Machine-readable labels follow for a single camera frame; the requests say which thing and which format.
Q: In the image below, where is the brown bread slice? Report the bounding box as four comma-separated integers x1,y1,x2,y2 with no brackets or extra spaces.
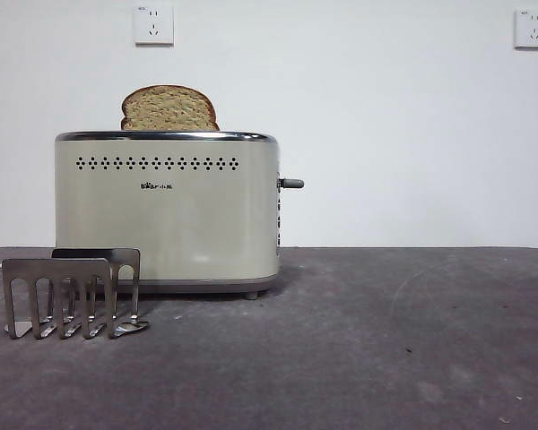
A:
119,83,220,133

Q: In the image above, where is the cream two-slot toaster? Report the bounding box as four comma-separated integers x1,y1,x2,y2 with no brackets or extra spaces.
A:
54,130,281,301

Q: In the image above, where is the white wall socket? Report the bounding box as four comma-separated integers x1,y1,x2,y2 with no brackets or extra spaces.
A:
513,9,538,51
132,4,175,47

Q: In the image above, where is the steel toast rack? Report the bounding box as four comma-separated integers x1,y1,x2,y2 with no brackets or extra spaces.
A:
2,247,152,340

